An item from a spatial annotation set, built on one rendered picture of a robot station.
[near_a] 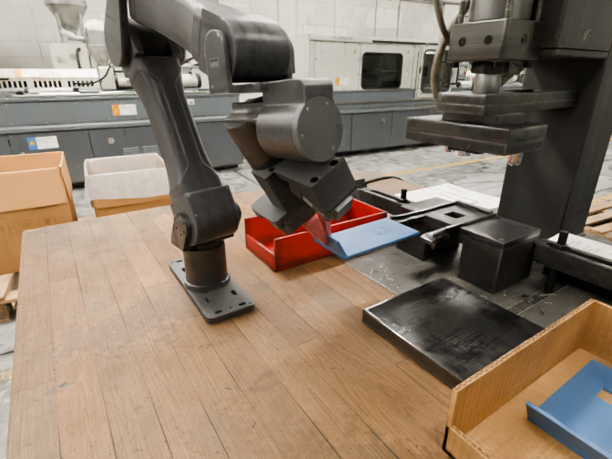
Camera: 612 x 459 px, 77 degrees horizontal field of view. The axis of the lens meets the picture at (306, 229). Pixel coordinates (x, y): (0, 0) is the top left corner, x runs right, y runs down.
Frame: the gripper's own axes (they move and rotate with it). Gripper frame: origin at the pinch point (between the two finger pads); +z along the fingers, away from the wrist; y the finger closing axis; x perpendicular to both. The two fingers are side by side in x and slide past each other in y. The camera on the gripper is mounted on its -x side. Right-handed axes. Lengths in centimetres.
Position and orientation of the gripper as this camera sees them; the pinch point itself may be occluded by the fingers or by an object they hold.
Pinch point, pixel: (323, 237)
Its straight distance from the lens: 51.1
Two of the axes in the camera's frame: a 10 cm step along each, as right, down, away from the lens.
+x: -5.5, -3.2, 7.7
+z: 4.3, 6.8, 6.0
